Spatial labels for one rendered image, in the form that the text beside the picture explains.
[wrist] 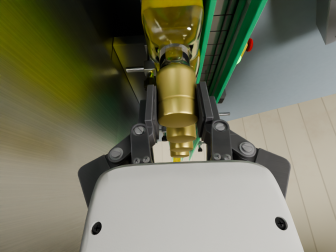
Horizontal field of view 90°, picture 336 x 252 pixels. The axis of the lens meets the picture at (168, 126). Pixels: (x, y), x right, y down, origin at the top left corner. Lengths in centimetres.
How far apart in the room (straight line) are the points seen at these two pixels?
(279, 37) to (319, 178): 193
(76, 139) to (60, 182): 5
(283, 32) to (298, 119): 191
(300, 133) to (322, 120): 24
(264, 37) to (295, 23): 8
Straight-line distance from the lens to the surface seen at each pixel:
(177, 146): 23
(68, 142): 21
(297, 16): 71
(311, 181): 246
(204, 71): 56
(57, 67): 21
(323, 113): 258
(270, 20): 68
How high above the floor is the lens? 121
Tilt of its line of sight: 20 degrees down
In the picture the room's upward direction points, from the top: 178 degrees clockwise
